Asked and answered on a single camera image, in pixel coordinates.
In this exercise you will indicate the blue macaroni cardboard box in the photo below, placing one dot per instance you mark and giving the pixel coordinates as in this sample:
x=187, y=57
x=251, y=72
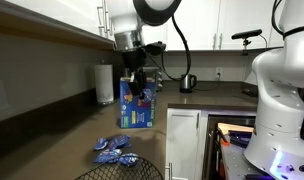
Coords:
x=135, y=116

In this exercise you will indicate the small white wall outlet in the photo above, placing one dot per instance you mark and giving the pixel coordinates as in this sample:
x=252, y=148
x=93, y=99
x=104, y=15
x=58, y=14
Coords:
x=219, y=72

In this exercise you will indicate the black camera on stand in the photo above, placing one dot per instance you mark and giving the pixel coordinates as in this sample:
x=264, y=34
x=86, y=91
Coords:
x=247, y=34

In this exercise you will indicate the blue snack packet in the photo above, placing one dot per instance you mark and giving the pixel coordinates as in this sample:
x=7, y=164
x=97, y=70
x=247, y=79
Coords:
x=119, y=141
x=101, y=144
x=147, y=95
x=129, y=159
x=107, y=156

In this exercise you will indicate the white lower cabinet door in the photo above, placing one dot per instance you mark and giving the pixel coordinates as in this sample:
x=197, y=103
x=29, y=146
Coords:
x=182, y=146

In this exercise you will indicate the perforated metal cart top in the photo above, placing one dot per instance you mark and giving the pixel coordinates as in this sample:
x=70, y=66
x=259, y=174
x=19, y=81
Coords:
x=235, y=163

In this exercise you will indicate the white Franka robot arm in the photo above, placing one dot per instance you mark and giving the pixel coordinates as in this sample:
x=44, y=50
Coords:
x=278, y=110

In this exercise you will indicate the dark object on counter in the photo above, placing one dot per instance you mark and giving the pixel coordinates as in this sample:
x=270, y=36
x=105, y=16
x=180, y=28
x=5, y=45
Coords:
x=250, y=92

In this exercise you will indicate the steel electric kettle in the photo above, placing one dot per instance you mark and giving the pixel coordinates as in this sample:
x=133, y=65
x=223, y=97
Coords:
x=186, y=83

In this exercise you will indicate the white paper towel roll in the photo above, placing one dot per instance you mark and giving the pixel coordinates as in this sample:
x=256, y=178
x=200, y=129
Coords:
x=104, y=83

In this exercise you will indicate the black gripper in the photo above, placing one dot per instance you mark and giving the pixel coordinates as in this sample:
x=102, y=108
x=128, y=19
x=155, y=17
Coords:
x=133, y=60

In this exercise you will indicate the blue and black tool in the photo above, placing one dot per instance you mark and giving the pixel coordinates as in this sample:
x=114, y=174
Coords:
x=240, y=138

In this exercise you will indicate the light wooden board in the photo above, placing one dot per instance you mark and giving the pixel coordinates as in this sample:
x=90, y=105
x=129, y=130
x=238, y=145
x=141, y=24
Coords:
x=235, y=128

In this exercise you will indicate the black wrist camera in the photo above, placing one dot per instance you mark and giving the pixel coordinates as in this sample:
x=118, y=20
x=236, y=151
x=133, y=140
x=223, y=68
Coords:
x=156, y=48

